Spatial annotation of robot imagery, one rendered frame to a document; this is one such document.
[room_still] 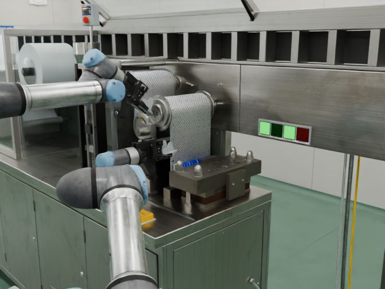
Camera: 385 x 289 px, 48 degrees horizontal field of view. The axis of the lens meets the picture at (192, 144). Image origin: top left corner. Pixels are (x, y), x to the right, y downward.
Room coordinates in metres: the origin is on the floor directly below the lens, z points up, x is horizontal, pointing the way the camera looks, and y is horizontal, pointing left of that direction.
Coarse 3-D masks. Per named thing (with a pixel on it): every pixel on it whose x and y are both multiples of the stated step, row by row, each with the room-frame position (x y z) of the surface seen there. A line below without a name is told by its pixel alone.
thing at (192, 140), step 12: (204, 120) 1.84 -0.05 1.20; (180, 132) 1.74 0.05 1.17; (192, 132) 1.79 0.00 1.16; (204, 132) 1.84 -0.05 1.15; (180, 144) 1.74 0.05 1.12; (192, 144) 1.79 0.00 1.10; (204, 144) 1.84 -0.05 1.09; (180, 156) 1.74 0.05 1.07; (192, 156) 1.79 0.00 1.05; (204, 156) 1.84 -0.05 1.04
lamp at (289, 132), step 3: (285, 126) 1.68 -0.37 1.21; (288, 126) 1.67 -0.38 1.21; (285, 129) 1.68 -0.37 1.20; (288, 129) 1.67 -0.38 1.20; (291, 129) 1.66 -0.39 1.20; (294, 129) 1.65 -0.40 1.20; (285, 132) 1.68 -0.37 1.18; (288, 132) 1.67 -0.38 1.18; (291, 132) 1.66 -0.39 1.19; (294, 132) 1.65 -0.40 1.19; (285, 135) 1.68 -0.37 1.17; (288, 135) 1.67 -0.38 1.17; (291, 135) 1.66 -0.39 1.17; (288, 138) 1.67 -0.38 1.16; (291, 138) 1.66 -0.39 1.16
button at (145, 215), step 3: (141, 210) 1.49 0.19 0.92; (144, 210) 1.49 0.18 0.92; (141, 213) 1.46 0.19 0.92; (144, 213) 1.46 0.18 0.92; (147, 213) 1.46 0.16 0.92; (150, 213) 1.46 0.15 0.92; (141, 216) 1.44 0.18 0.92; (144, 216) 1.44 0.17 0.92; (147, 216) 1.45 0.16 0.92; (150, 216) 1.45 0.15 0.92; (153, 216) 1.46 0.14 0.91; (141, 219) 1.43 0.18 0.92; (144, 219) 1.44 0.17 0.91; (147, 219) 1.45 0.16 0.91; (150, 219) 1.45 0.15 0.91; (141, 222) 1.43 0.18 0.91
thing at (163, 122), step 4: (156, 100) 1.74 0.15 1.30; (160, 100) 1.72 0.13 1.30; (152, 104) 1.76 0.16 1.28; (160, 104) 1.72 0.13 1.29; (164, 104) 1.71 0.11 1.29; (164, 108) 1.71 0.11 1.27; (164, 112) 1.71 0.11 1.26; (164, 116) 1.71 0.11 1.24; (152, 120) 1.76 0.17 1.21; (164, 120) 1.71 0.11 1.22; (156, 124) 1.74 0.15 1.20; (160, 124) 1.72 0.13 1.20; (164, 124) 1.71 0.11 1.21
